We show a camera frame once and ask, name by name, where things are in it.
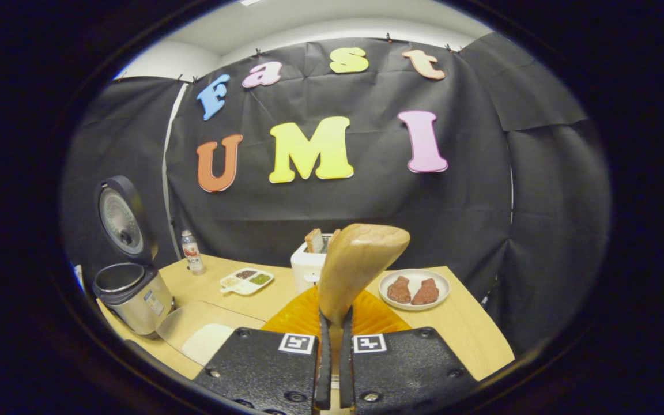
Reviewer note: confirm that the toast bread slice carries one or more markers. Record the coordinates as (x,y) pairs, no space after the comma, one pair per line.
(333,235)
(313,241)

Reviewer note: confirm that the red meat piece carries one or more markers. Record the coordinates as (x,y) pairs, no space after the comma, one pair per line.
(399,290)
(425,292)

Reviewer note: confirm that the white toaster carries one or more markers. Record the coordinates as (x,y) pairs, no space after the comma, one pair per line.
(306,271)

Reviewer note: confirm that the dark grey rice cooker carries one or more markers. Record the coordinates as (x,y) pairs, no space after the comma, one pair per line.
(136,300)

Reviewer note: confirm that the white round plate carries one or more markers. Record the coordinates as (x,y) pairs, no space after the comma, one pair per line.
(441,288)

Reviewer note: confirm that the small clear bottle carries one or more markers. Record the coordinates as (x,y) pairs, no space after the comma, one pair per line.
(193,256)

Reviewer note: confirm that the white divided dish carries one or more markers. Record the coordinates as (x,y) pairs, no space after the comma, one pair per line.
(247,282)

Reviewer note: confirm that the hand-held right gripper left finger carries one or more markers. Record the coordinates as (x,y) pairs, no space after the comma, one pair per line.
(268,369)

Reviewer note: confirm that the cream rice box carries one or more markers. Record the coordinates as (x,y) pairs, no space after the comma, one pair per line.
(208,340)

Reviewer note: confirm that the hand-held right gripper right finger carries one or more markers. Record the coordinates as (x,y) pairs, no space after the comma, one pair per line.
(407,369)

